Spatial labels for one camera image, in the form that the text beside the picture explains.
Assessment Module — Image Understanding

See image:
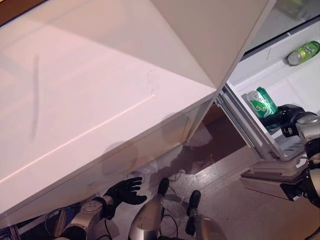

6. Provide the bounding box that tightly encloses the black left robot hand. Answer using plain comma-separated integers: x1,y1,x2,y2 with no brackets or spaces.
103,176,148,209

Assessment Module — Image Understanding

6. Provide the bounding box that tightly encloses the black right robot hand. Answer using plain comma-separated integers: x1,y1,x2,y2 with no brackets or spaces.
259,103,305,131

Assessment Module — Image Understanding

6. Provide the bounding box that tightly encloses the green drink can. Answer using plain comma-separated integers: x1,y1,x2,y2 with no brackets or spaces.
287,39,320,67
246,85,279,131

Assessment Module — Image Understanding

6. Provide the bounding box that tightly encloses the white refrigerator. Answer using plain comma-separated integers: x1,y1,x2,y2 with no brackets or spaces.
216,32,320,202

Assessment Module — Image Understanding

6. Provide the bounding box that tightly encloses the tall beige cabinet panel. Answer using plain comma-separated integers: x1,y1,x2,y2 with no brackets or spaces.
149,0,278,145

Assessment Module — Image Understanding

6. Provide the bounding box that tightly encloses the white counter cabinet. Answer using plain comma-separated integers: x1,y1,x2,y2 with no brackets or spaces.
0,0,218,227

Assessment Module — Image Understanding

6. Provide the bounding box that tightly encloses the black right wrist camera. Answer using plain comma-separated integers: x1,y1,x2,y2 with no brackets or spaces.
280,124,299,139

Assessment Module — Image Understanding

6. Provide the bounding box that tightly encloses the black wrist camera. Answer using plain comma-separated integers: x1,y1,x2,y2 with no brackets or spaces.
99,201,117,221
280,124,299,139

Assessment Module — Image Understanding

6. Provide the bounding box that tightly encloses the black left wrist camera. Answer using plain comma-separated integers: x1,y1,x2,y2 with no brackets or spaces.
99,201,117,221

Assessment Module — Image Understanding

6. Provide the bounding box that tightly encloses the black leg cable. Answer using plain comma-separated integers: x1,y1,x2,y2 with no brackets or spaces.
159,213,179,240

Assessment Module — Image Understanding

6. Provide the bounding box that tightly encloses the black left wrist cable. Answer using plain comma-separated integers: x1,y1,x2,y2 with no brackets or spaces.
44,204,79,237

